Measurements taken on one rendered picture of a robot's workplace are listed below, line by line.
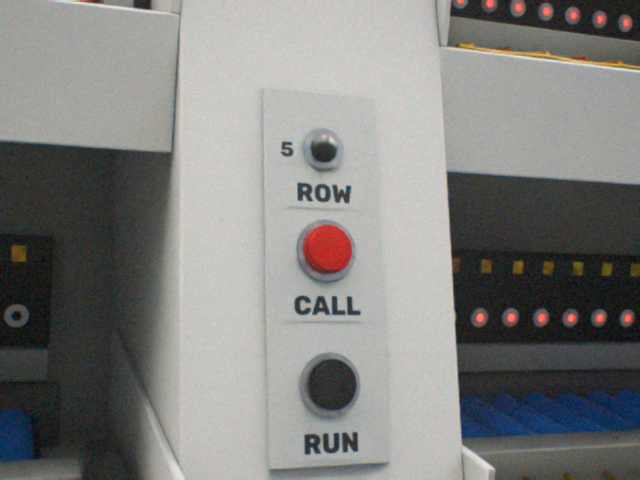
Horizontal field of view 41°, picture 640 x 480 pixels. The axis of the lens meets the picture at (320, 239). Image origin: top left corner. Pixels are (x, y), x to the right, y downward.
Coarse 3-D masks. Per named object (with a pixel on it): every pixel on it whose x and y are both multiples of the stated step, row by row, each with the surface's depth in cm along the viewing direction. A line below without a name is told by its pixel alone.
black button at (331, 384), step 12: (324, 360) 27; (336, 360) 27; (312, 372) 26; (324, 372) 26; (336, 372) 27; (348, 372) 27; (312, 384) 26; (324, 384) 26; (336, 384) 27; (348, 384) 27; (312, 396) 26; (324, 396) 26; (336, 396) 26; (348, 396) 27; (324, 408) 26; (336, 408) 27
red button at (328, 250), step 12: (324, 228) 27; (336, 228) 28; (312, 240) 27; (324, 240) 27; (336, 240) 27; (348, 240) 28; (312, 252) 27; (324, 252) 27; (336, 252) 27; (348, 252) 27; (312, 264) 27; (324, 264) 27; (336, 264) 27
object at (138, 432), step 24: (120, 336) 40; (0, 360) 40; (24, 360) 40; (48, 360) 41; (120, 360) 38; (120, 384) 37; (120, 408) 37; (144, 408) 30; (72, 432) 41; (96, 432) 41; (120, 432) 37; (144, 432) 30; (48, 456) 38; (72, 456) 38; (96, 456) 31; (120, 456) 36; (144, 456) 30; (168, 456) 26
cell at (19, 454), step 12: (12, 408) 38; (0, 420) 36; (12, 420) 36; (24, 420) 37; (0, 432) 35; (12, 432) 35; (24, 432) 35; (0, 444) 34; (12, 444) 34; (24, 444) 34; (0, 456) 32; (12, 456) 32; (24, 456) 33
